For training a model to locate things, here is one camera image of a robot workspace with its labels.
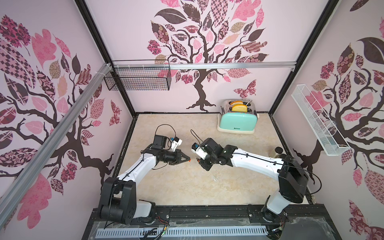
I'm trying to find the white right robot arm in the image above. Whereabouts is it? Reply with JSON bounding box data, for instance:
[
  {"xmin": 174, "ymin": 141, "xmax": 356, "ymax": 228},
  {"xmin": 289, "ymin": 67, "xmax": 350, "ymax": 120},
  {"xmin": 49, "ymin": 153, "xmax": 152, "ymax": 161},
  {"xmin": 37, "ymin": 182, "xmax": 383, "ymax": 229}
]
[{"xmin": 192, "ymin": 138, "xmax": 309, "ymax": 223}]

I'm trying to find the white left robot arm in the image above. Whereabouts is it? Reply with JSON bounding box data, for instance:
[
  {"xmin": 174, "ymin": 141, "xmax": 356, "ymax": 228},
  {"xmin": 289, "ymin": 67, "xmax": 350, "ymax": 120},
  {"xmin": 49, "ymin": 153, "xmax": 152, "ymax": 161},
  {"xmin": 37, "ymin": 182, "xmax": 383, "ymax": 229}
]
[{"xmin": 97, "ymin": 149, "xmax": 191, "ymax": 225}]

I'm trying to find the mint green toaster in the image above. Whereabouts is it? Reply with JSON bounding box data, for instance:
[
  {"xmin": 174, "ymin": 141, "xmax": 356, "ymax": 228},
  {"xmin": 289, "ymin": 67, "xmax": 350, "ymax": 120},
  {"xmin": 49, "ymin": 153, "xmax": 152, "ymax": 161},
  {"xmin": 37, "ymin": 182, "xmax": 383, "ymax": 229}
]
[{"xmin": 217, "ymin": 99, "xmax": 259, "ymax": 134}]

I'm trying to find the bread slice in toaster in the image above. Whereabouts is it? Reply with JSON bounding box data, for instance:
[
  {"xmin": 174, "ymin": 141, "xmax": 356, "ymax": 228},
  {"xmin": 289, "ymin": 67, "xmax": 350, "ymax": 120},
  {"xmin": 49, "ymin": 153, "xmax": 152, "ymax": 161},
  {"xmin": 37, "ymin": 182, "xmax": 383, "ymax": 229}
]
[{"xmin": 230, "ymin": 101, "xmax": 248, "ymax": 113}]

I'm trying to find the glass spice jar far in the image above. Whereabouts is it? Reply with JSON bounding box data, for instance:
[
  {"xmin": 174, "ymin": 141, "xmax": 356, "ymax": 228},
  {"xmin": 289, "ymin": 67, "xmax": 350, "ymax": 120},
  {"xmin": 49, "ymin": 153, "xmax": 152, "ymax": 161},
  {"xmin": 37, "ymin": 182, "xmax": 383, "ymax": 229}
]
[{"xmin": 269, "ymin": 147, "xmax": 284, "ymax": 159}]

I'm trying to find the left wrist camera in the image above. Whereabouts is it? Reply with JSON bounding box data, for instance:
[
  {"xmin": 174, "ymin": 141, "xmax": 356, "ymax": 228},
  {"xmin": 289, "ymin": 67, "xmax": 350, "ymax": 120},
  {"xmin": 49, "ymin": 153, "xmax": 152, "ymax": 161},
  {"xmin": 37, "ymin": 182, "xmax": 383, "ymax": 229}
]
[{"xmin": 171, "ymin": 137, "xmax": 183, "ymax": 152}]

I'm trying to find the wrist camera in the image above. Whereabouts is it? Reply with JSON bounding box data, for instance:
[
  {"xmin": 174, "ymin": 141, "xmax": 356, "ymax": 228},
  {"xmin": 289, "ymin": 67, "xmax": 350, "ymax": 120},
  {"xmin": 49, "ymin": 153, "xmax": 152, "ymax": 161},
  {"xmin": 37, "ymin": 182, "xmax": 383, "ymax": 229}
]
[
  {"xmin": 191, "ymin": 143, "xmax": 208, "ymax": 160},
  {"xmin": 171, "ymin": 137, "xmax": 183, "ymax": 152}
]

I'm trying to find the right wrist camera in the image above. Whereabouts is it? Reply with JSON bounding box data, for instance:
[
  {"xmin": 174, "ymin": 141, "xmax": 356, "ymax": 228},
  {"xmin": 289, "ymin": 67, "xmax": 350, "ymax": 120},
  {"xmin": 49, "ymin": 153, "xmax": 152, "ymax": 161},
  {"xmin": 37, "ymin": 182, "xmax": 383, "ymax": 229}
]
[{"xmin": 191, "ymin": 143, "xmax": 208, "ymax": 160}]

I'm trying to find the white slotted cable duct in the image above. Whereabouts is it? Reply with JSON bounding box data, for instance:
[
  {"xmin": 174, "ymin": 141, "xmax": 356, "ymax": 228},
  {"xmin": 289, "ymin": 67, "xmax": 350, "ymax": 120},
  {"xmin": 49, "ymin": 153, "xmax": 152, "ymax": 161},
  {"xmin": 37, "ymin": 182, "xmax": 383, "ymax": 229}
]
[{"xmin": 95, "ymin": 226, "xmax": 268, "ymax": 240}]

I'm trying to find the black wire basket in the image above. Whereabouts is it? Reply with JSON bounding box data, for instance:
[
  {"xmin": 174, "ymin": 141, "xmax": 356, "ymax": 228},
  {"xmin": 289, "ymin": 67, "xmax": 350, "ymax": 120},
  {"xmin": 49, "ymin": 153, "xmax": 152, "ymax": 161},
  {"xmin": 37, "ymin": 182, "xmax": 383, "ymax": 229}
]
[{"xmin": 104, "ymin": 59, "xmax": 172, "ymax": 91}]

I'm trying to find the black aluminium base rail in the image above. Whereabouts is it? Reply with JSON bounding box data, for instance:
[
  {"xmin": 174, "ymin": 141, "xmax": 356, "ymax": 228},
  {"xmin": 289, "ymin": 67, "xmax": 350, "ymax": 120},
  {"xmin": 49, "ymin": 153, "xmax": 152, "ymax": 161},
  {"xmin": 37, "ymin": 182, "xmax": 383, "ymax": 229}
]
[{"xmin": 82, "ymin": 205, "xmax": 341, "ymax": 240}]

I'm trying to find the white wire shelf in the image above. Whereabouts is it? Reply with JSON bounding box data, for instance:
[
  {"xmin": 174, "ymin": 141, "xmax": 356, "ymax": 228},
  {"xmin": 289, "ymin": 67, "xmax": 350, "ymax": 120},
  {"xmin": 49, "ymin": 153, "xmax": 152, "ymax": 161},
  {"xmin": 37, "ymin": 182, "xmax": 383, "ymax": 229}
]
[{"xmin": 291, "ymin": 84, "xmax": 352, "ymax": 156}]

